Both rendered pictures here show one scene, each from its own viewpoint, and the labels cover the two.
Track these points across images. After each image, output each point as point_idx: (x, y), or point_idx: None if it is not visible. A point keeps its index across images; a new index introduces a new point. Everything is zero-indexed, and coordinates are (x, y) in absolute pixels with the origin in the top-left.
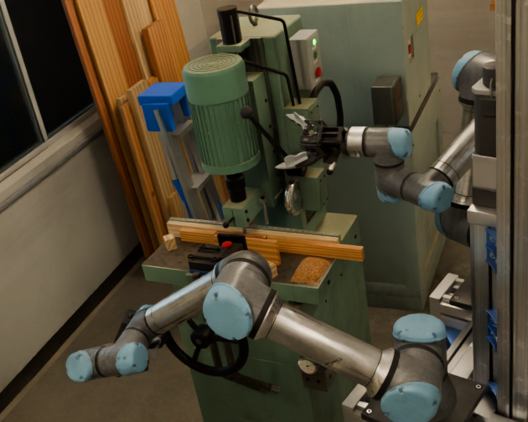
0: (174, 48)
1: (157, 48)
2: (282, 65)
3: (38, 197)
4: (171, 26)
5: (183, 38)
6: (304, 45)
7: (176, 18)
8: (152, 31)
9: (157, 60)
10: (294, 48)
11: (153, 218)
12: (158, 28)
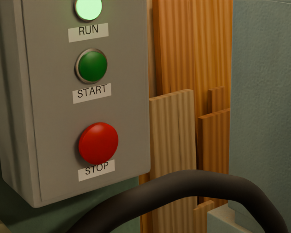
0: (210, 41)
1: (168, 30)
2: None
3: None
4: (215, 10)
5: (231, 32)
6: (8, 3)
7: (228, 2)
8: (166, 4)
9: (164, 46)
10: None
11: None
12: (181, 3)
